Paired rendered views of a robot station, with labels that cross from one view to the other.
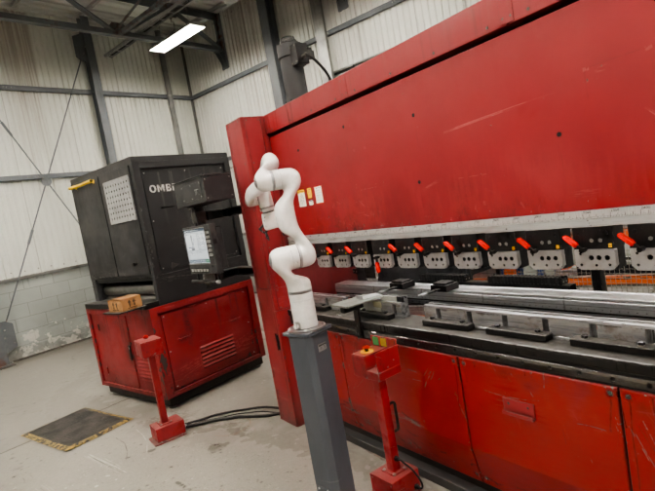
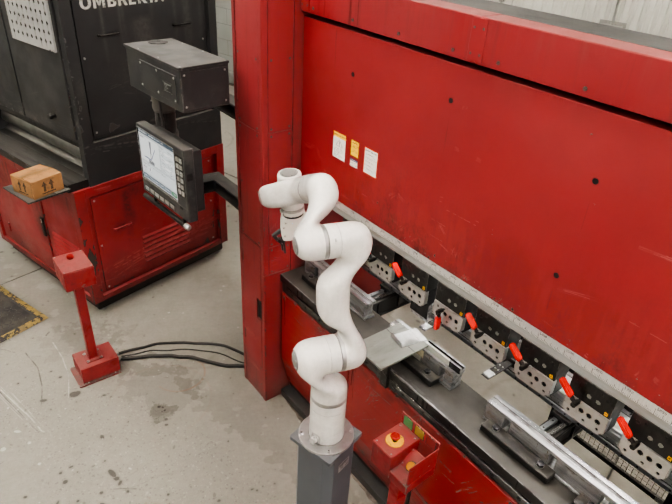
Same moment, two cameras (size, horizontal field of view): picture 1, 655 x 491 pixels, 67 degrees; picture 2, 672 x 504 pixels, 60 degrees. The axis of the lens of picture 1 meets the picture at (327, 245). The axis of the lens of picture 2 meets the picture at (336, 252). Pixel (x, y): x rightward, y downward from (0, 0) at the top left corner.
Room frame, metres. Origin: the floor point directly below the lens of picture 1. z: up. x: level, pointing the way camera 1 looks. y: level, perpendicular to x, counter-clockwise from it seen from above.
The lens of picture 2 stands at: (1.03, 0.29, 2.59)
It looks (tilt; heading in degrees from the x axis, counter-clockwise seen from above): 31 degrees down; 356
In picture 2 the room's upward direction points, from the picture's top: 4 degrees clockwise
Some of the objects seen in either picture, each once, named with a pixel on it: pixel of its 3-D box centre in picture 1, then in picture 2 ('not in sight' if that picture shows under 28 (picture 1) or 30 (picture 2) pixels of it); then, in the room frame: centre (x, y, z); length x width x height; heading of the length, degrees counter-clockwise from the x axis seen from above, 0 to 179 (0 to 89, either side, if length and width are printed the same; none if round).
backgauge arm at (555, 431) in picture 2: not in sight; (578, 413); (2.70, -0.89, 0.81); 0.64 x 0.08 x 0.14; 125
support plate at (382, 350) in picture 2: (356, 301); (390, 345); (2.90, -0.11, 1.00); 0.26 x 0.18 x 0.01; 125
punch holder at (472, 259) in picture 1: (470, 249); (594, 399); (2.34, -0.67, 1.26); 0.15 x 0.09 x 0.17; 35
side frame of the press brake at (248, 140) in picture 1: (308, 264); (318, 202); (3.88, 0.18, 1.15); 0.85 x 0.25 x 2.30; 125
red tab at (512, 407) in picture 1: (518, 408); not in sight; (2.05, -0.68, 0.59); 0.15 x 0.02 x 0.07; 35
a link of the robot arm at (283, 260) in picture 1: (289, 270); (320, 369); (2.41, 0.20, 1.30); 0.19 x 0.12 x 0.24; 107
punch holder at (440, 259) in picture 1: (439, 250); (542, 363); (2.51, -0.56, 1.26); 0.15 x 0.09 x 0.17; 35
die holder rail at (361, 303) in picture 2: (326, 300); (338, 285); (3.43, 0.08, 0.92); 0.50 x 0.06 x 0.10; 35
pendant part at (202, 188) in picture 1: (211, 233); (181, 141); (3.75, 0.85, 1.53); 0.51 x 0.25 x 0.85; 40
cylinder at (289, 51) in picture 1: (301, 68); not in sight; (3.49, -0.04, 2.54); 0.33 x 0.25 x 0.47; 35
